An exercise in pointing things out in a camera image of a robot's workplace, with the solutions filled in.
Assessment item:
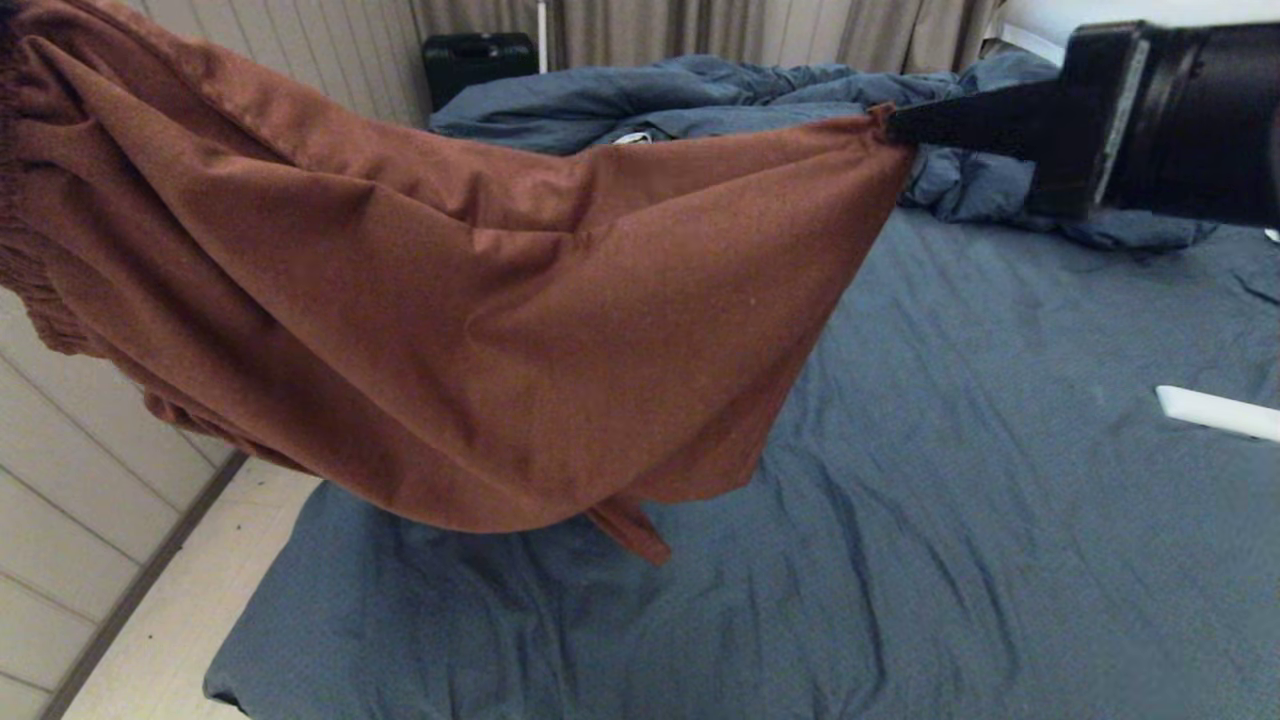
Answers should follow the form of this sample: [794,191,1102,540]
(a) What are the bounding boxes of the brown drawstring shorts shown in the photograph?
[0,0,916,566]

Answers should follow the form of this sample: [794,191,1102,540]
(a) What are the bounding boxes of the blue bed sheet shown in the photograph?
[202,200,1280,720]

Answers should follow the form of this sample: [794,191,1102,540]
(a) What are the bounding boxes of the beige curtain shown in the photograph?
[410,0,1001,77]

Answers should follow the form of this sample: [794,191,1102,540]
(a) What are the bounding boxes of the white pillow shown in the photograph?
[985,0,1280,66]

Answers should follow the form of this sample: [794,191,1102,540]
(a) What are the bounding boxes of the black suitcase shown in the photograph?
[421,34,538,111]

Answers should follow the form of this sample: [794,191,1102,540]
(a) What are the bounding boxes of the crumpled blue duvet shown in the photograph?
[428,52,1216,251]

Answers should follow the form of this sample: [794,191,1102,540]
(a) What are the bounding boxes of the flat white rectangular object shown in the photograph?
[1156,385,1280,443]

